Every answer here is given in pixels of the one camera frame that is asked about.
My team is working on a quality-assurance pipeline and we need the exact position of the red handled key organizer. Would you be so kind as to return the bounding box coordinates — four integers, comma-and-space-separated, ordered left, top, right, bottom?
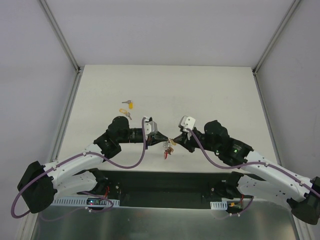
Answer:
163, 138, 176, 160

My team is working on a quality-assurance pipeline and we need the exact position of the key with yellow window tag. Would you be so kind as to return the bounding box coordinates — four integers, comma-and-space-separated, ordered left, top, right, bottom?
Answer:
119, 108, 132, 120

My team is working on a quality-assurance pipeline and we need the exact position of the key with solid yellow tag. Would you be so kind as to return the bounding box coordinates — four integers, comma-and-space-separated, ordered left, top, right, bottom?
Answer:
122, 100, 134, 110

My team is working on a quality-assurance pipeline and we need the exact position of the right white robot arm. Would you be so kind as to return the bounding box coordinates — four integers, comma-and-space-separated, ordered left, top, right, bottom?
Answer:
174, 116, 320, 225

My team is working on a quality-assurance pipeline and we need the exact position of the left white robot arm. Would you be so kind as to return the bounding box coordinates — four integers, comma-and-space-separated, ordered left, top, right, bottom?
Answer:
11, 116, 168, 218

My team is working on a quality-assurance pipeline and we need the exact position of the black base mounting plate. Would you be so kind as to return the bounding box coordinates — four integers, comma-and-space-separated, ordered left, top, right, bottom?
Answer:
74, 169, 258, 209

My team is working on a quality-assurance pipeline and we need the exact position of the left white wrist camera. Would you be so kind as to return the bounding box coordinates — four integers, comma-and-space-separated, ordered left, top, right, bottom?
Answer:
143, 116, 158, 136

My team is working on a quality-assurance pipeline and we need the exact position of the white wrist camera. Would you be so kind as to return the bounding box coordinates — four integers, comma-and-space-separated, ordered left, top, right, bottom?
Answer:
178, 115, 196, 140
143, 116, 158, 136

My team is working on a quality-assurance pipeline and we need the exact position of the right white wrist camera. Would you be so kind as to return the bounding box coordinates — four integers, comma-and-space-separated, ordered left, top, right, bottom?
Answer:
178, 115, 196, 140

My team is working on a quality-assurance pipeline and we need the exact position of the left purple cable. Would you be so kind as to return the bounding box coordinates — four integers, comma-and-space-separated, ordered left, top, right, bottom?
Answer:
10, 117, 148, 222

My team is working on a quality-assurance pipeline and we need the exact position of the purple cable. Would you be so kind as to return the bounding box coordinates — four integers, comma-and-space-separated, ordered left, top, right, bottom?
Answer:
187, 128, 320, 220
10, 117, 148, 222

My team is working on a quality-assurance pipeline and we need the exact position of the right white cable duct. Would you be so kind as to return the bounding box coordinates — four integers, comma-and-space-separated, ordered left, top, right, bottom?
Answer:
210, 200, 228, 211

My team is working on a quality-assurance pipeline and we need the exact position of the white cable duct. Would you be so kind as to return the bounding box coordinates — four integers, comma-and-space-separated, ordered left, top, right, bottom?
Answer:
210, 200, 228, 211
51, 196, 120, 208

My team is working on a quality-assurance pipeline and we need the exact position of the right aluminium table rail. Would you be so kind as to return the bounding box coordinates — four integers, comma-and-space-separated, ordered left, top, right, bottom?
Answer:
252, 72, 279, 158

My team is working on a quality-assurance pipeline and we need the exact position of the aluminium table rail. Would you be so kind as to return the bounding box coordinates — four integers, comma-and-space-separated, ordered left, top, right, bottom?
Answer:
45, 67, 84, 163
252, 72, 279, 158

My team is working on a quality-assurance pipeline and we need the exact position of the left aluminium table rail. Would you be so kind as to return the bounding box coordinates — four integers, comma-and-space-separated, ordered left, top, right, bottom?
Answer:
45, 67, 84, 163

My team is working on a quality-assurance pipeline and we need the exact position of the left white cable duct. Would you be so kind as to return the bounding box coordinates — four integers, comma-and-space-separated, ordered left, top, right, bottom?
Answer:
51, 196, 120, 208

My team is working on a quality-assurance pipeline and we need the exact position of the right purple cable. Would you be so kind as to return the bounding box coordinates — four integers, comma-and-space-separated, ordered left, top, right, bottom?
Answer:
187, 128, 320, 220

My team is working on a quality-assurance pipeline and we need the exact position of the left aluminium frame post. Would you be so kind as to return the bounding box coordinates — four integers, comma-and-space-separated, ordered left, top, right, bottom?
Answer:
37, 0, 81, 74

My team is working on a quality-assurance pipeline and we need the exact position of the aluminium frame post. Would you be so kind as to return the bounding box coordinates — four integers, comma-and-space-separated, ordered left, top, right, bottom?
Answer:
37, 0, 81, 74
252, 0, 303, 76

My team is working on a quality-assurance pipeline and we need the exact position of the right aluminium frame post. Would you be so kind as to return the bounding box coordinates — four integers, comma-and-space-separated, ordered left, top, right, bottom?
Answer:
252, 0, 303, 76

